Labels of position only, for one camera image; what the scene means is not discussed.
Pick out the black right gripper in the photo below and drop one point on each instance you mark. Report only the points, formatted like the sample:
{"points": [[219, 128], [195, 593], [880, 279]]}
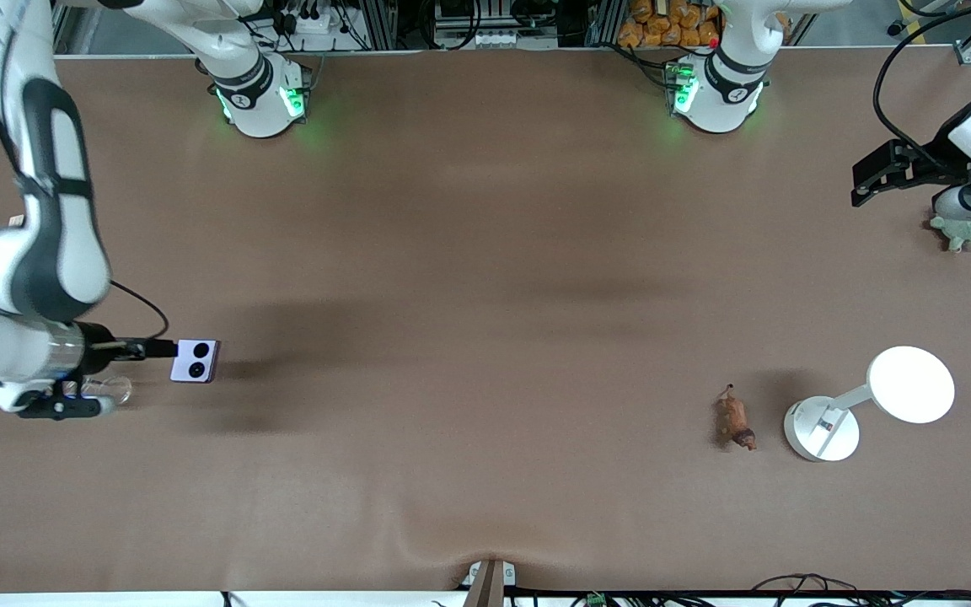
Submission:
{"points": [[98, 347]]}

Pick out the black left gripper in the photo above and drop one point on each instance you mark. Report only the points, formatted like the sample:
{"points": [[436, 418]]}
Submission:
{"points": [[946, 152]]}

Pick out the lilac flip phone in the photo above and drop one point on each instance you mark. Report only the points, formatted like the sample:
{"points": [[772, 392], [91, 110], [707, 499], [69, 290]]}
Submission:
{"points": [[195, 361]]}

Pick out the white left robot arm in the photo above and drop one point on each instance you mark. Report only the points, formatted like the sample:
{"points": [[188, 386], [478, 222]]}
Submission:
{"points": [[721, 88]]}

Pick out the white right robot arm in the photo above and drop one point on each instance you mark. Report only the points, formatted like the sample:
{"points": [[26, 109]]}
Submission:
{"points": [[64, 253]]}

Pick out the small clear glass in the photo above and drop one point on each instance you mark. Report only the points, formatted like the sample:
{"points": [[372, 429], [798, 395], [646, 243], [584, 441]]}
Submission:
{"points": [[115, 389]]}

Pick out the green turtle plush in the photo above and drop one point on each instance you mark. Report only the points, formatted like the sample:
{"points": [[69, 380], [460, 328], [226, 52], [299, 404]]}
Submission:
{"points": [[962, 232]]}

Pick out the white desk lamp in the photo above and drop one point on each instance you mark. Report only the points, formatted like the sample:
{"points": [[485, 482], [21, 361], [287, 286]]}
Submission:
{"points": [[907, 384]]}

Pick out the pile of orange plush toys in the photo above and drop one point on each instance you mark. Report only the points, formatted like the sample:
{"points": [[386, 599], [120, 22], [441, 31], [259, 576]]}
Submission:
{"points": [[671, 24]]}

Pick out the white power strip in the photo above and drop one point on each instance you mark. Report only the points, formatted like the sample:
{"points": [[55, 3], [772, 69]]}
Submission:
{"points": [[313, 21]]}

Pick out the white multi-socket block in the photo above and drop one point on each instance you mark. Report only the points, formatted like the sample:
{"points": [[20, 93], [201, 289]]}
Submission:
{"points": [[494, 38]]}

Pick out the metal table clamp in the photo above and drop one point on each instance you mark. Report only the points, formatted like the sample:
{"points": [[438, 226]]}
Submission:
{"points": [[488, 582]]}

